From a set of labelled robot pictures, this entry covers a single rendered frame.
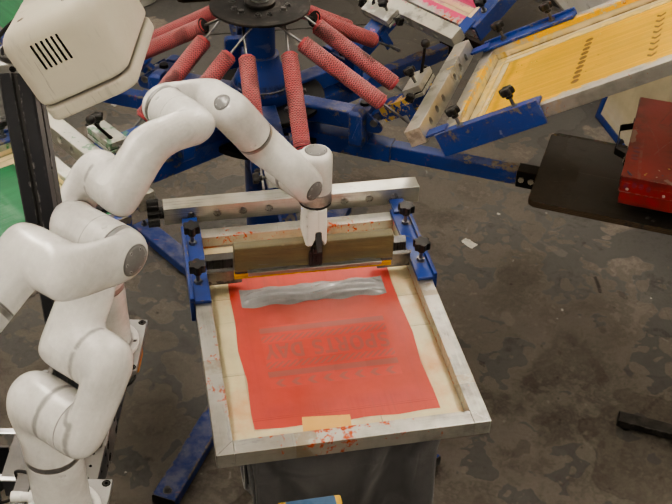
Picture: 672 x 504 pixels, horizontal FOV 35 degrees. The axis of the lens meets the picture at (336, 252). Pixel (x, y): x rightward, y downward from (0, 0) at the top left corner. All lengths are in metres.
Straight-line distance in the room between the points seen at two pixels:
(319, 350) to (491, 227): 2.18
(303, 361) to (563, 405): 1.54
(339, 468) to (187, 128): 0.87
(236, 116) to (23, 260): 0.72
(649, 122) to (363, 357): 1.19
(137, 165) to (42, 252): 0.54
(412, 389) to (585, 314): 1.87
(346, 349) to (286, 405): 0.23
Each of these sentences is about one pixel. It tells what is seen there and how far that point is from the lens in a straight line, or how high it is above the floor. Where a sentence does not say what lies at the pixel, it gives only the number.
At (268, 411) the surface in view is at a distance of 2.36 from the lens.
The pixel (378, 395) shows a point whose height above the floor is 0.96.
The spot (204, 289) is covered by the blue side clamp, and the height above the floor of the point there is 1.00.
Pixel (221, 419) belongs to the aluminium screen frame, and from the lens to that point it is 2.30.
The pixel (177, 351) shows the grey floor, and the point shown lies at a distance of 3.94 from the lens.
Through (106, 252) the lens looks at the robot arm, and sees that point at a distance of 1.57.
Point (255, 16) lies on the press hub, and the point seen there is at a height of 1.31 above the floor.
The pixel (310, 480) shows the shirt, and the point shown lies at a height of 0.77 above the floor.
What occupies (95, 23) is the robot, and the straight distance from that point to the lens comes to 1.52.
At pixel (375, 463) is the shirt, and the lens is 2.48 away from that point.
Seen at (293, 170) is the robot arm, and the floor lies 1.42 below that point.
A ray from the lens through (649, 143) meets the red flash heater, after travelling 3.11.
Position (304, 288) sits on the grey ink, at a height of 0.96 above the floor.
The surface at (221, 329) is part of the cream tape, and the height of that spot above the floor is 0.96.
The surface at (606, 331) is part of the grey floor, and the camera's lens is 4.15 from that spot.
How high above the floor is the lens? 2.64
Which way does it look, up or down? 37 degrees down
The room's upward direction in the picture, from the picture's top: 1 degrees clockwise
